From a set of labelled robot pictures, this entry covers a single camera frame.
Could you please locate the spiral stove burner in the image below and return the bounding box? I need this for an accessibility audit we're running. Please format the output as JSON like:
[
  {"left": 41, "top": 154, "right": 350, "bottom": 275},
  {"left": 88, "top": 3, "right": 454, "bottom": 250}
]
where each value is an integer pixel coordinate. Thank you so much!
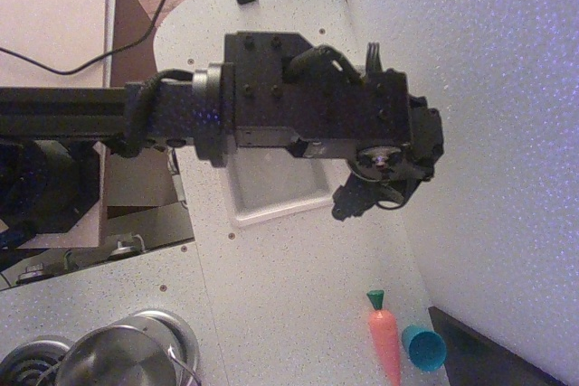
[{"left": 1, "top": 336, "right": 72, "bottom": 385}]

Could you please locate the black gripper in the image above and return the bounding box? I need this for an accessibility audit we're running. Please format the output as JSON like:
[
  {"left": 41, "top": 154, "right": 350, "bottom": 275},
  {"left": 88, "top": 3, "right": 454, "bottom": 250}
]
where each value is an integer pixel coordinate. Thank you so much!
[{"left": 223, "top": 32, "right": 443, "bottom": 221}]

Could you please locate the teal plastic cup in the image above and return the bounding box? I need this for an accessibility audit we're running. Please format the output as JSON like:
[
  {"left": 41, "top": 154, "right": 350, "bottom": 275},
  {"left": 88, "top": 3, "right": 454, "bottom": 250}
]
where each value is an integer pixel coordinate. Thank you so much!
[{"left": 402, "top": 325, "right": 447, "bottom": 372}]

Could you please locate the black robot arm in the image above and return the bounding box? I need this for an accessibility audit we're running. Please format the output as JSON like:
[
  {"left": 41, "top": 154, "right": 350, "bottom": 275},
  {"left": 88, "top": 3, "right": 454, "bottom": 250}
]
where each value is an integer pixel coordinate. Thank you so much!
[{"left": 1, "top": 32, "right": 444, "bottom": 221}]

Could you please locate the silver metal pot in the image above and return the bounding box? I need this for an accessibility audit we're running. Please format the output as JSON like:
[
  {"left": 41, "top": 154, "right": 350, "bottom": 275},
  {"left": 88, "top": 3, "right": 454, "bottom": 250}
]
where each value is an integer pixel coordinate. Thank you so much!
[{"left": 55, "top": 323, "right": 176, "bottom": 385}]

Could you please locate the white toy sink basin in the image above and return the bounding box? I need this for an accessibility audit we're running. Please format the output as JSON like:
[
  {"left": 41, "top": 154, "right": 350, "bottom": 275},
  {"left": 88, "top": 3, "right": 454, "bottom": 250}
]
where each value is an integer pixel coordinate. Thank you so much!
[{"left": 222, "top": 148, "right": 336, "bottom": 227}]

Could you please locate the thin black cable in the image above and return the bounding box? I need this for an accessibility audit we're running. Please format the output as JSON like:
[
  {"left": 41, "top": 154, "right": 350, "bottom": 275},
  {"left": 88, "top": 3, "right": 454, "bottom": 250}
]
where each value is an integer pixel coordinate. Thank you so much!
[{"left": 0, "top": 0, "right": 185, "bottom": 76}]

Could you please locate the orange toy carrot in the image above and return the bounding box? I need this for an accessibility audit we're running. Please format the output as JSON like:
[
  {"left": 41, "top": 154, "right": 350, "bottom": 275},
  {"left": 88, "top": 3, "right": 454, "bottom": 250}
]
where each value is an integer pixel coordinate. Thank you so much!
[{"left": 366, "top": 289, "right": 401, "bottom": 386}]

